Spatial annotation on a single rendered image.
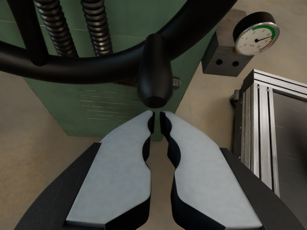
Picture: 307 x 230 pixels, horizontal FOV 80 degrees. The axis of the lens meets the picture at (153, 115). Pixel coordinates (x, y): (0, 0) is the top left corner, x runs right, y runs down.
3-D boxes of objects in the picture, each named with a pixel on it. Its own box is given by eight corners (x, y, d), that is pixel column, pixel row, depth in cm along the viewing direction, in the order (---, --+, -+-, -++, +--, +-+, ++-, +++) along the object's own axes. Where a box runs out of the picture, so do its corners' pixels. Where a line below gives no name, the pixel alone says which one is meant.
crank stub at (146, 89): (127, 103, 12) (155, 87, 10) (133, 41, 15) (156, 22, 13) (154, 116, 14) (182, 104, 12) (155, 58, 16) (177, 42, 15)
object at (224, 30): (202, 75, 40) (218, 46, 33) (197, 36, 46) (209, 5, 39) (238, 78, 41) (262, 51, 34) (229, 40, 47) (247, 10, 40)
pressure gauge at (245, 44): (223, 61, 33) (249, 20, 26) (219, 46, 35) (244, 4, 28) (256, 65, 34) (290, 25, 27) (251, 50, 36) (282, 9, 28)
